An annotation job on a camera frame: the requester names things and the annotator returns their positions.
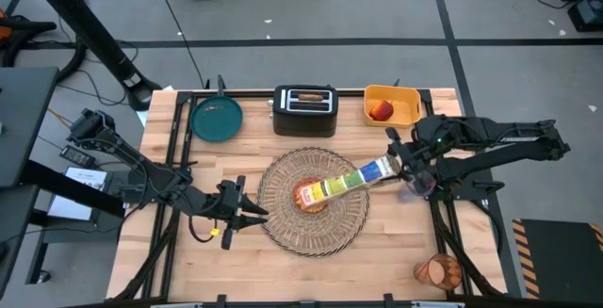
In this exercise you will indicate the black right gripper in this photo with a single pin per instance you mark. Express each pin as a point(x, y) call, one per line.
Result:
point(421, 162)

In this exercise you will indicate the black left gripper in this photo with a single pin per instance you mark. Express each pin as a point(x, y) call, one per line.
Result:
point(231, 209)

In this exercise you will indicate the red yellow apple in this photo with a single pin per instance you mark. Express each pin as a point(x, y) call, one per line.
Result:
point(380, 110)

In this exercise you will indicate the patterned bowl red inside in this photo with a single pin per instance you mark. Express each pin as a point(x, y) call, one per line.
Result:
point(314, 209)

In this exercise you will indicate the teal plate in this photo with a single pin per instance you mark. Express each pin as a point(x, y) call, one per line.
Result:
point(216, 119)

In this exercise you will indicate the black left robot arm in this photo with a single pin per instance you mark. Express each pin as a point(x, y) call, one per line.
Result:
point(155, 176)

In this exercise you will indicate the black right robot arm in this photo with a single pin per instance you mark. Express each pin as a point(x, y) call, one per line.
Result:
point(499, 134)

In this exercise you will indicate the clear glass tumbler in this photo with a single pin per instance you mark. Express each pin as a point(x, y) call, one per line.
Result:
point(423, 186)

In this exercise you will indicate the round woven placemat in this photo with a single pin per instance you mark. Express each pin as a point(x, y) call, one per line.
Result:
point(292, 232)

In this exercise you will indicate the yellow plastic bin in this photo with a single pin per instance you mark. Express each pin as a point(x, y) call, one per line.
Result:
point(405, 110)

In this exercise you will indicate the black toaster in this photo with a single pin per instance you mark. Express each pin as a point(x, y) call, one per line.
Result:
point(305, 122)

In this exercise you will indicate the amber patterned cup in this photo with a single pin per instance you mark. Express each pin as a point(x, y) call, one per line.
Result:
point(438, 272)

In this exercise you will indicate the brown toast slice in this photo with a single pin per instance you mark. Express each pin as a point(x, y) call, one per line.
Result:
point(311, 97)

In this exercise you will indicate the white paper sheet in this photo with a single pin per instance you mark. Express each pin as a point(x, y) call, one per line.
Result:
point(75, 199)

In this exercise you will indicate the black hazard striped mat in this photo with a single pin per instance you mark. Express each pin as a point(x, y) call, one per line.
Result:
point(560, 261)

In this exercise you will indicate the black power brick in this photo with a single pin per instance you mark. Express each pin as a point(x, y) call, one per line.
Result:
point(77, 156)

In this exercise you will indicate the black desk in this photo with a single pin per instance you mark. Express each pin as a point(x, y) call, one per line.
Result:
point(23, 119)

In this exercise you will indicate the black orange vacuum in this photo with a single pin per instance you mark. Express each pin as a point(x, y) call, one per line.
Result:
point(19, 30)

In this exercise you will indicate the black rig frame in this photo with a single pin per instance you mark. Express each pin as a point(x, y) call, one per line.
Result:
point(245, 92)

